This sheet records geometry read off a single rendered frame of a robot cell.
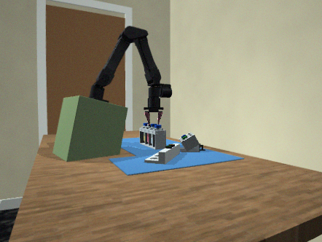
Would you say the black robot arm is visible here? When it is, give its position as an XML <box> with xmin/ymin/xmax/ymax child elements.
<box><xmin>88</xmin><ymin>26</ymin><xmax>172</xmax><ymax>107</ymax></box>

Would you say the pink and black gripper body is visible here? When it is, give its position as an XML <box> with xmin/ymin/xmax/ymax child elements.
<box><xmin>144</xmin><ymin>97</ymin><xmax>163</xmax><ymax>112</ymax></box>

